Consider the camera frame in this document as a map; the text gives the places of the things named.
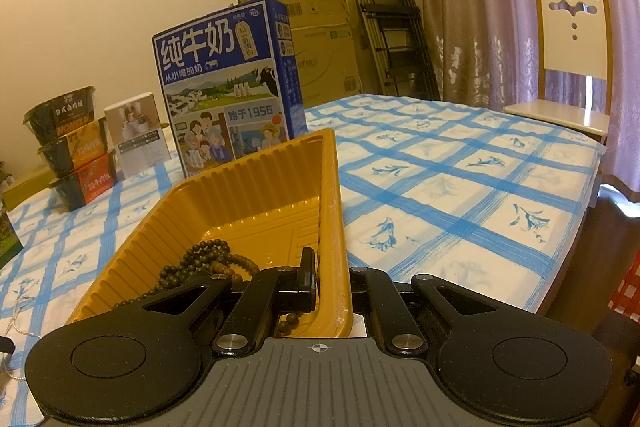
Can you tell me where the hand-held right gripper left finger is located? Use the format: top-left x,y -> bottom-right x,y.
140,247 -> 319,357

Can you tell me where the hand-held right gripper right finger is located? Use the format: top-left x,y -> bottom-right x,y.
347,266 -> 501,355

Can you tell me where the yellow plastic tray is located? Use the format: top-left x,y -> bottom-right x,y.
65,128 -> 355,339

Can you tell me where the blue checked tablecloth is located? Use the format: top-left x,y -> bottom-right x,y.
0,94 -> 606,427

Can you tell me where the blue milk carton box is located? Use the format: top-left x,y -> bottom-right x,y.
152,0 -> 308,180

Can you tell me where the large printed cardboard box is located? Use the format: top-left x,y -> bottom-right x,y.
289,23 -> 367,106

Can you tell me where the small white box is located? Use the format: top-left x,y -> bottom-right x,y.
104,92 -> 168,180

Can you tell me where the red checked cloth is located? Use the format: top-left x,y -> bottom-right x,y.
607,252 -> 640,324

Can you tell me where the black folding ladder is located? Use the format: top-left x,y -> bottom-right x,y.
332,0 -> 442,101

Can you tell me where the black bowl yellow label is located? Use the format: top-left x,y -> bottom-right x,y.
37,118 -> 108,175

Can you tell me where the black bowl dark label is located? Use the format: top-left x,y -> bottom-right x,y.
22,86 -> 97,144

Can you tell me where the green meadow milk box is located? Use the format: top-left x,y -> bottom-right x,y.
0,207 -> 24,265

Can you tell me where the white wooden chair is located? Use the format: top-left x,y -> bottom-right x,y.
502,0 -> 612,144

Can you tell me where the pearl necklace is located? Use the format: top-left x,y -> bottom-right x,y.
2,297 -> 44,381

